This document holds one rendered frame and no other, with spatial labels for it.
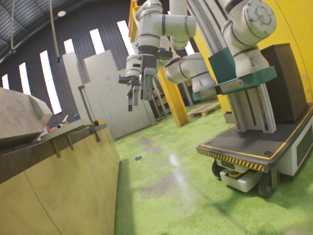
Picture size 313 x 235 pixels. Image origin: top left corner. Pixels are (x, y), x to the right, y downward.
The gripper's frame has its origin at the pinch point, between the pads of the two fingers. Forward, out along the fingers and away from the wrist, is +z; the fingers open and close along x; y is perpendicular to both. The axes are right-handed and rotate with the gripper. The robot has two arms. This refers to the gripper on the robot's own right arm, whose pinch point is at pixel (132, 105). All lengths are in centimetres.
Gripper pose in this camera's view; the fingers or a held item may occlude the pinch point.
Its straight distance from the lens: 93.5
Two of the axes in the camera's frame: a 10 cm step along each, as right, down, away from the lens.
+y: 9.3, 0.5, 3.8
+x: -3.8, 2.0, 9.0
